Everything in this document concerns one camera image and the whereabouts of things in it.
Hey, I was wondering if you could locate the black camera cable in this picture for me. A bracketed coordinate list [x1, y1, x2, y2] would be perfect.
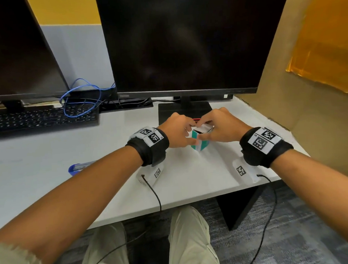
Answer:
[241, 173, 281, 264]
[78, 174, 165, 264]

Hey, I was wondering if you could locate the person's right leg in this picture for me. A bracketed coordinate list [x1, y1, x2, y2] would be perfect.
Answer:
[165, 205, 221, 264]

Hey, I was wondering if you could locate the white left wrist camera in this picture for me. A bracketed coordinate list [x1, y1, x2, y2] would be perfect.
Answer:
[135, 162, 166, 188]

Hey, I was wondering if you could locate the large black monitor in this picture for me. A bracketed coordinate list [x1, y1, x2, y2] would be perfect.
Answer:
[95, 0, 299, 127]

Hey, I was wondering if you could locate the black right wrist strap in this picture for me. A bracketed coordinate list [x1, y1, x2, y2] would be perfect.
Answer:
[238, 125, 295, 170]

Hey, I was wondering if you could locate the black cable bundle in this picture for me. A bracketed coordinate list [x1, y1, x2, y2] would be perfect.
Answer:
[97, 94, 181, 111]

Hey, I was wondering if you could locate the person's left hand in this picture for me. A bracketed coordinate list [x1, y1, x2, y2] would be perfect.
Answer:
[157, 111, 200, 149]

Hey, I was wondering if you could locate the black right camera cable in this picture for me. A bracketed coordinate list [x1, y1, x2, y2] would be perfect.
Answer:
[241, 173, 281, 264]

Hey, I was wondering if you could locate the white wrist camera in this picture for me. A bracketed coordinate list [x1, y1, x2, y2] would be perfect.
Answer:
[135, 162, 166, 188]
[232, 156, 271, 186]

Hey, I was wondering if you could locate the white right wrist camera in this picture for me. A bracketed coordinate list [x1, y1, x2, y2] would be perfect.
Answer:
[232, 156, 271, 186]

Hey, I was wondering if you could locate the person's left leg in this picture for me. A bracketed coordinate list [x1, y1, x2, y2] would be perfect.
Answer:
[74, 221, 132, 264]

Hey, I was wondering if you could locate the person's left forearm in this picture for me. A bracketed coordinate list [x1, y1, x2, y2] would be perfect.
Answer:
[0, 145, 149, 264]

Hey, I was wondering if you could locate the blue stapler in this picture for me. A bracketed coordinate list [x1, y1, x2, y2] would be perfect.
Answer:
[67, 160, 99, 177]

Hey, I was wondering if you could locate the person's leg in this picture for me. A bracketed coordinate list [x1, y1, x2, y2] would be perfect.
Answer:
[165, 205, 221, 264]
[74, 221, 132, 264]

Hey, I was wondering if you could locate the orange plastic film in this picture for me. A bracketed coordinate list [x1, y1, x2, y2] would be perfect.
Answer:
[282, 0, 348, 101]

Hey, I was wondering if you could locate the brown cardboard panel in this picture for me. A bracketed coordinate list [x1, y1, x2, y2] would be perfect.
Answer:
[231, 0, 348, 189]

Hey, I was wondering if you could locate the black keyboard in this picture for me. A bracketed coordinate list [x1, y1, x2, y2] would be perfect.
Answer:
[0, 102, 101, 139]

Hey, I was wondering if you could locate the black monitor with narrow stand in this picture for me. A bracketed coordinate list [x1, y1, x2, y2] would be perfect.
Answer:
[0, 0, 71, 113]

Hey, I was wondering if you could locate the blue network cable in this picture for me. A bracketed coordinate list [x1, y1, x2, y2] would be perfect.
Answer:
[58, 76, 118, 118]

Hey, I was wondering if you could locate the black left wrist strap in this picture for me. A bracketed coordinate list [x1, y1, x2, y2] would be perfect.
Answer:
[124, 126, 171, 168]

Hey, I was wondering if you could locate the small green white box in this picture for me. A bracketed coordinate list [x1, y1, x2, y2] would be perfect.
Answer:
[185, 123, 216, 153]

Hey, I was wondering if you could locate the person's right hand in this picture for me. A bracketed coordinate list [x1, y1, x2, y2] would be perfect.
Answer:
[194, 106, 254, 145]

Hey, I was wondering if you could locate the black left camera cable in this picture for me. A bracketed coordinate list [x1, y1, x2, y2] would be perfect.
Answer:
[78, 174, 165, 264]

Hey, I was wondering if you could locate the black wrist strap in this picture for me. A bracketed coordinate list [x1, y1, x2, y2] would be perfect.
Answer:
[124, 126, 171, 168]
[238, 125, 295, 170]

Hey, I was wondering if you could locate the person's right forearm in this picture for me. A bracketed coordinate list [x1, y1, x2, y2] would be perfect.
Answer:
[269, 146, 348, 261]

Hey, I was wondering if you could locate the black desk leg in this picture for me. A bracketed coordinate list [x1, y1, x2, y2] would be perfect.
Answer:
[215, 184, 268, 232]

